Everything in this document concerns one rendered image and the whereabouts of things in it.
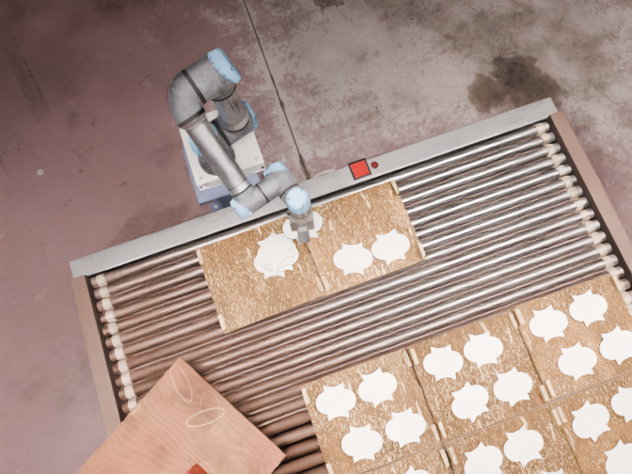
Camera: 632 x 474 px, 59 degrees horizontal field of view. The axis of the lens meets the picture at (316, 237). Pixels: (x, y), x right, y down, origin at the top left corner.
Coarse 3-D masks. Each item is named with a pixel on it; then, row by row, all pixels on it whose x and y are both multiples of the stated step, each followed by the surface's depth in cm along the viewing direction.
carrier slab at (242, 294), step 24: (240, 240) 218; (216, 264) 216; (240, 264) 216; (312, 264) 215; (216, 288) 214; (240, 288) 213; (264, 288) 213; (288, 288) 213; (312, 288) 213; (240, 312) 211; (264, 312) 211
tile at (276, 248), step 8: (272, 232) 215; (264, 240) 215; (272, 240) 214; (280, 240) 214; (288, 240) 214; (264, 248) 214; (272, 248) 214; (280, 248) 214; (288, 248) 213; (264, 256) 213; (272, 256) 213; (280, 256) 213; (288, 256) 213
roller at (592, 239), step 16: (576, 240) 217; (592, 240) 216; (544, 256) 215; (560, 256) 216; (496, 272) 214; (512, 272) 214; (448, 288) 213; (464, 288) 213; (400, 304) 212; (416, 304) 212; (368, 320) 210; (384, 320) 212; (320, 336) 209; (336, 336) 210; (272, 352) 209; (288, 352) 209; (224, 368) 208; (240, 368) 207
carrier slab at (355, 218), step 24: (360, 192) 222; (384, 192) 222; (336, 216) 220; (360, 216) 219; (384, 216) 219; (408, 216) 219; (312, 240) 217; (336, 240) 217; (360, 240) 217; (384, 264) 214; (408, 264) 214; (336, 288) 212
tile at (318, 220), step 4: (316, 216) 206; (320, 216) 205; (288, 220) 205; (316, 220) 205; (320, 220) 205; (284, 224) 205; (288, 224) 205; (316, 224) 205; (320, 224) 205; (284, 228) 205; (288, 228) 205; (316, 228) 204; (320, 228) 204; (284, 232) 204; (288, 232) 204; (292, 232) 204; (296, 232) 204; (312, 232) 204; (316, 232) 204; (288, 236) 204; (292, 236) 204; (296, 236) 204; (312, 236) 204; (316, 236) 204
